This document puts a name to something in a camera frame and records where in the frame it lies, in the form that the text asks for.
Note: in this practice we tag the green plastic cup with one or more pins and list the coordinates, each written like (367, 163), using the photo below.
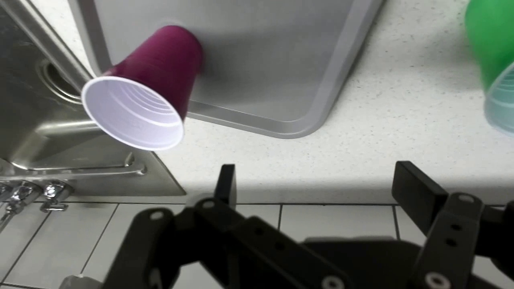
(491, 49)

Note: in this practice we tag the grey plastic tray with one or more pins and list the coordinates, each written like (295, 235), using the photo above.
(268, 58)

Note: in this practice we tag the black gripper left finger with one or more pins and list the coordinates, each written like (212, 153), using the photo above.
(226, 251)

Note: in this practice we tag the chrome gooseneck faucet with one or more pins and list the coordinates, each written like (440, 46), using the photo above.
(81, 171)

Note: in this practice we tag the purple plastic cup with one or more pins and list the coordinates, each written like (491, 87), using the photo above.
(162, 70)

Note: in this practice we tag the stainless steel double sink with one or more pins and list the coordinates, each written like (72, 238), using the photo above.
(27, 107)

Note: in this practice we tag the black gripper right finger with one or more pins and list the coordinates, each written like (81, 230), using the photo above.
(456, 230)

